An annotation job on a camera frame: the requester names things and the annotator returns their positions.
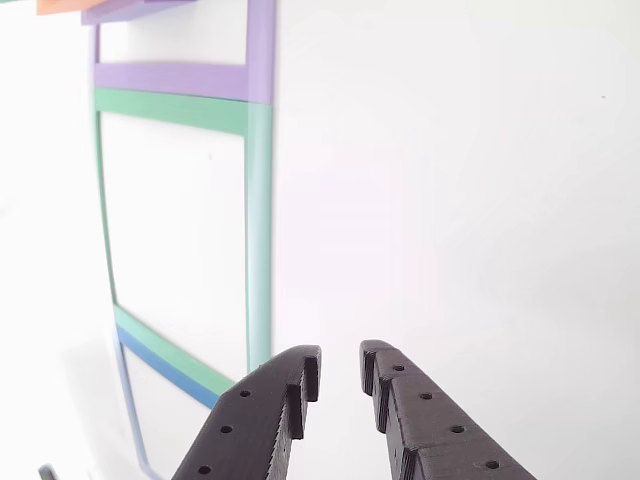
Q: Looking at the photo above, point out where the purple cube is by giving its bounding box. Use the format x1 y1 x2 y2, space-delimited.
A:
81 0 199 26

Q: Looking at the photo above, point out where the orange cube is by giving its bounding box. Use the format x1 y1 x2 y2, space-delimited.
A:
35 0 104 16

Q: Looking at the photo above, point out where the blue square frame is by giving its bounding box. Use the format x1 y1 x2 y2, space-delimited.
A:
114 327 221 480

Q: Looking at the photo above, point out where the green square frame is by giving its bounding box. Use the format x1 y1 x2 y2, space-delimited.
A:
93 86 275 396

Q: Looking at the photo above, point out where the purple square frame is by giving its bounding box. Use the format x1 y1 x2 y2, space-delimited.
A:
89 0 277 106

